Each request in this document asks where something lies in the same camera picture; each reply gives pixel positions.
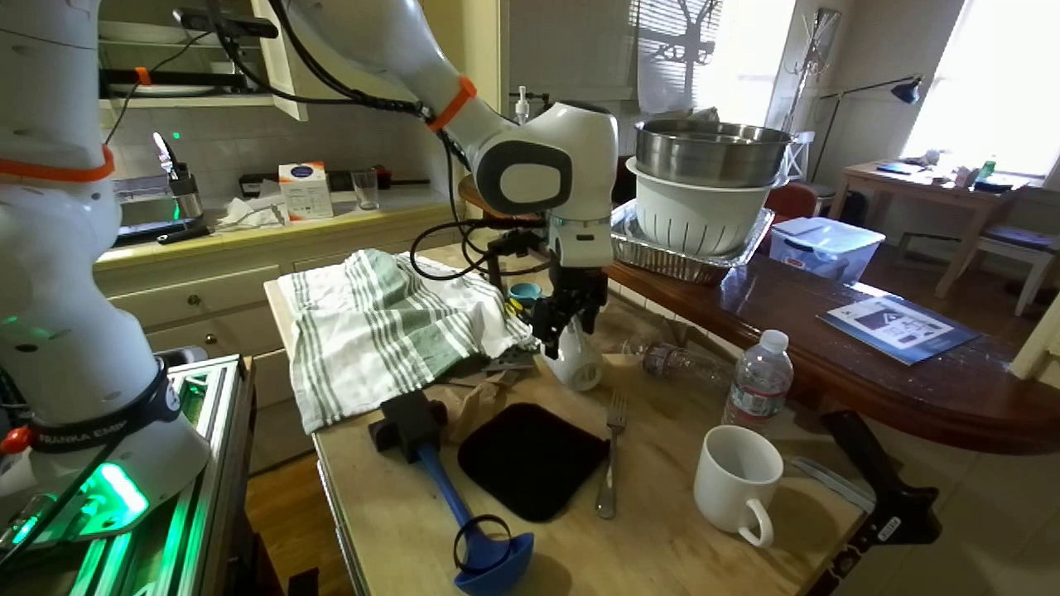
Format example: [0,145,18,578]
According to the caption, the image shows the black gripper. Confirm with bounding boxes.
[531,263,613,358]

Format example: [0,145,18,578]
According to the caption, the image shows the teal measuring cup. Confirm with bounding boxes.
[506,283,547,313]

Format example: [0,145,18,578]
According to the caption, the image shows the clear glass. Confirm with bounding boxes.
[636,333,696,384]

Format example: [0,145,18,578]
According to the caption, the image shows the crumpled brown paper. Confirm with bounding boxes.
[424,350,555,418]

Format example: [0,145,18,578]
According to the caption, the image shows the aluminium foil tray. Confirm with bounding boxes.
[607,201,782,288]

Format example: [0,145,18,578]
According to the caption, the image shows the black square mat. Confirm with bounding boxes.
[455,400,613,525]

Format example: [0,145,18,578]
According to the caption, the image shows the silver fork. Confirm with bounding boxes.
[592,411,634,522]

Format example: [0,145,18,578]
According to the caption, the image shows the white plastic colander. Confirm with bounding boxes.
[623,157,780,258]

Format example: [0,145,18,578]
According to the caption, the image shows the black block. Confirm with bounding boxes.
[367,391,451,466]

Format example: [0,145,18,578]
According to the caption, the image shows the white green striped towel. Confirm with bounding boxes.
[272,244,525,436]

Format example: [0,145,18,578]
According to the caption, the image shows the clear plastic water bottle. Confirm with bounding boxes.
[723,327,797,434]

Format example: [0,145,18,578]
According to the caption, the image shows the stainless steel bowl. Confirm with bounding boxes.
[628,117,796,193]

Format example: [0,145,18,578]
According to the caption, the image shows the clear bin with blue lid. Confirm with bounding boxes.
[766,214,892,288]

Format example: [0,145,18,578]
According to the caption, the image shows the paper towel roll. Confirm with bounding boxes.
[275,159,339,224]

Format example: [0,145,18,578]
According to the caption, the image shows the dark wooden bar counter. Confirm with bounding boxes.
[602,249,1060,458]

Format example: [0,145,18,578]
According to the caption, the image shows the blue printed booklet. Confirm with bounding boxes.
[814,288,979,370]

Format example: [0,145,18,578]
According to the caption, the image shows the black desk lamp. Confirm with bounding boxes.
[809,73,929,217]

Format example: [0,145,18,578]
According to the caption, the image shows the wooden desk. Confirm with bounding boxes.
[830,157,1060,304]

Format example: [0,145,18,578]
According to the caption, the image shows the cream drawer cabinet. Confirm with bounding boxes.
[88,201,473,481]

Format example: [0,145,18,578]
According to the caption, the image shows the wooden chair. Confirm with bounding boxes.
[967,214,1060,320]

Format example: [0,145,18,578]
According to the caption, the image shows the orange strap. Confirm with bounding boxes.
[424,73,485,138]
[0,142,118,190]

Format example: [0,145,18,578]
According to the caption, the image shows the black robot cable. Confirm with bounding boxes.
[104,0,555,286]

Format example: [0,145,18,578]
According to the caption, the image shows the black angled bracket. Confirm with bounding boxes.
[818,406,945,551]

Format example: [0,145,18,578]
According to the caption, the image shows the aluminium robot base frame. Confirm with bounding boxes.
[0,349,260,596]

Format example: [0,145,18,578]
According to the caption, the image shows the black mount rod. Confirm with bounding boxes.
[168,6,280,43]

